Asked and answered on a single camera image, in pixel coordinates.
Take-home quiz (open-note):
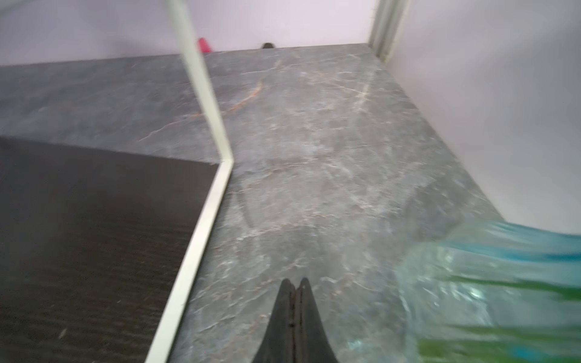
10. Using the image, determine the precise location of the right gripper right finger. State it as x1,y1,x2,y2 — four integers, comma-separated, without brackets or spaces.
294,278,338,363

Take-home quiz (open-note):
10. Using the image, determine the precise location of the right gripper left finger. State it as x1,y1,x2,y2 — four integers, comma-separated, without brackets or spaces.
253,279,295,363

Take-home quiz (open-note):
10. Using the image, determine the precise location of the white two-tier shelf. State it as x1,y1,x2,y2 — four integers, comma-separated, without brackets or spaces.
1,1,233,362

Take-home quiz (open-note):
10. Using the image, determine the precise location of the small pink object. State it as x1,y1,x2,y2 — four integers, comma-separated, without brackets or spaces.
197,37,212,54

